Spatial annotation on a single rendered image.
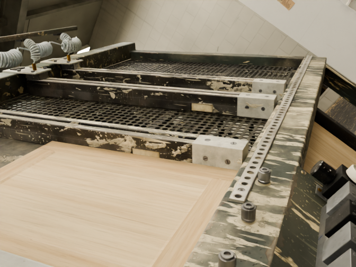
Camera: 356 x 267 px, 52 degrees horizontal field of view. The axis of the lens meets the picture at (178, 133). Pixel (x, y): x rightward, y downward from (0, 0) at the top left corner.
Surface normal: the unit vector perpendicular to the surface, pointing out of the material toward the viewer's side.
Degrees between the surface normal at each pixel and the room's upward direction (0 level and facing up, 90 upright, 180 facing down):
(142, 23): 90
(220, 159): 90
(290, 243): 90
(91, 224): 57
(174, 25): 90
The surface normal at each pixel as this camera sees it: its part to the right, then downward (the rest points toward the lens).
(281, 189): -0.03, -0.93
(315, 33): -0.46, 0.44
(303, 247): 0.48, -0.72
